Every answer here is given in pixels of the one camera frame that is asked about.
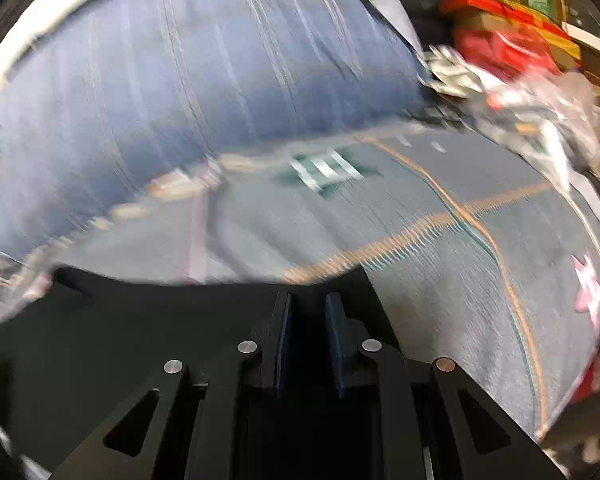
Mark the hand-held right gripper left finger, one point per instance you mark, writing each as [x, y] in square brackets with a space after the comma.
[283, 340]

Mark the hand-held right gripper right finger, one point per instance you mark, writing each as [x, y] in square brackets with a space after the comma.
[335, 340]

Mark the black pants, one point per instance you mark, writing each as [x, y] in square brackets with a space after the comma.
[105, 320]

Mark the grey printed bed sheet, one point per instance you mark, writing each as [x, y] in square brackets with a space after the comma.
[430, 260]

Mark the blue plaid pillow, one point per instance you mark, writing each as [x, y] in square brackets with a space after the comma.
[180, 60]

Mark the clear plastic bag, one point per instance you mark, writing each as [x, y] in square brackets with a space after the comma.
[540, 105]

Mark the pile of red packets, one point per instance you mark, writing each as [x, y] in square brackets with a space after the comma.
[500, 35]

